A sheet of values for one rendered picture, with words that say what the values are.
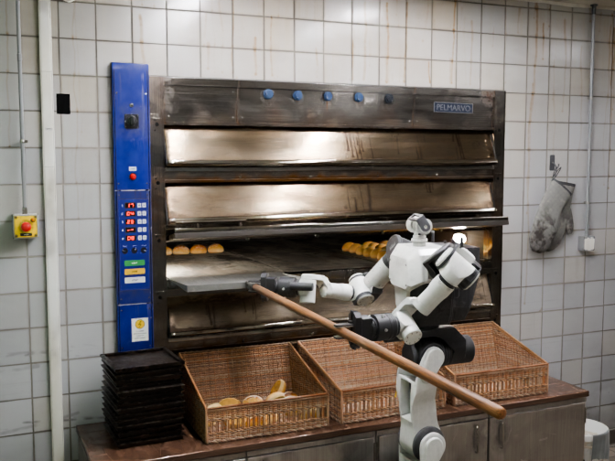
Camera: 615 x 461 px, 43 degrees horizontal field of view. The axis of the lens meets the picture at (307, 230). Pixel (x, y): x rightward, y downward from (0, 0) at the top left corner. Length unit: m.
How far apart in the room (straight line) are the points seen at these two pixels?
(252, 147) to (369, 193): 0.67
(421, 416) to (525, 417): 0.95
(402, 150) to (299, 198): 0.61
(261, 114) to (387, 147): 0.69
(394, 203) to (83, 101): 1.60
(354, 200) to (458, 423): 1.17
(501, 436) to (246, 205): 1.63
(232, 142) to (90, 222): 0.74
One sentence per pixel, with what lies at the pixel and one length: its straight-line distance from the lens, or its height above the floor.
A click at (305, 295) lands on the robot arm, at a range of 3.24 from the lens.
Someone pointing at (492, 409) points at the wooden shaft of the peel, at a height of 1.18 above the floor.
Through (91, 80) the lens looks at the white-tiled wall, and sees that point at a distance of 3.50.
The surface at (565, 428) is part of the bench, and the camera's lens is 4.18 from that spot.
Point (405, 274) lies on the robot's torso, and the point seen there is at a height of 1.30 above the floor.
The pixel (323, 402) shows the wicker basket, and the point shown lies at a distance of 3.42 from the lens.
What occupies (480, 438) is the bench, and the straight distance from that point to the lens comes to 3.86.
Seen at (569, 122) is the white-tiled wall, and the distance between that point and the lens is 4.67.
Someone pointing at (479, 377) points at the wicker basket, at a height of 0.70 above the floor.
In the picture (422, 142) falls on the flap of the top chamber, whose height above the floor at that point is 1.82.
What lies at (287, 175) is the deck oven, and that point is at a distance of 3.74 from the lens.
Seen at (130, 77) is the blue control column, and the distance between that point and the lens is 3.50.
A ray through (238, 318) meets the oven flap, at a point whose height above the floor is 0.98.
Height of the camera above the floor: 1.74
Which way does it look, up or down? 5 degrees down
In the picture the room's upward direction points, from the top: straight up
